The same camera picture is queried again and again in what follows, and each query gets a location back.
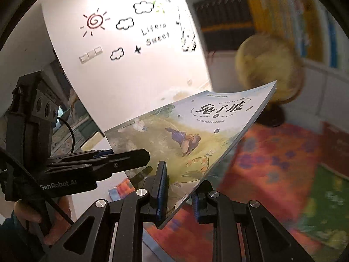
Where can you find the floral orange table mat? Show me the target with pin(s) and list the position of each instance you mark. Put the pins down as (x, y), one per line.
(273, 165)

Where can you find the row of shelf books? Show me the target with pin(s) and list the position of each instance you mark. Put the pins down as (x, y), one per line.
(305, 24)

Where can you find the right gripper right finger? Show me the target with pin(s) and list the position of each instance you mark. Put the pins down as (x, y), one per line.
(244, 230)

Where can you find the yellow desk globe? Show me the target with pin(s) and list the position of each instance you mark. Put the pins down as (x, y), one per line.
(263, 58)

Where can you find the red book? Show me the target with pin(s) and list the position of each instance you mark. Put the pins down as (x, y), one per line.
(334, 149)

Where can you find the green insect book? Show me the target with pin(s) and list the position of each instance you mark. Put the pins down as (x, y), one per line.
(325, 215)

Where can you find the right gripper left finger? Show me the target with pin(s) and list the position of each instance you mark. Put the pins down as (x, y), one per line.
(114, 231)

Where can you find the white bookshelf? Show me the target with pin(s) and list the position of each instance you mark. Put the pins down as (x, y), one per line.
(322, 97)

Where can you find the wall light switches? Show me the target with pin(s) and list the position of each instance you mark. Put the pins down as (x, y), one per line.
(90, 55)

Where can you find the person's left hand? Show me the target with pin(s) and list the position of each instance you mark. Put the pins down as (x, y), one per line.
(26, 214)

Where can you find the rabbit hill picture book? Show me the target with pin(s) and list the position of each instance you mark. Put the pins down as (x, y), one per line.
(192, 136)

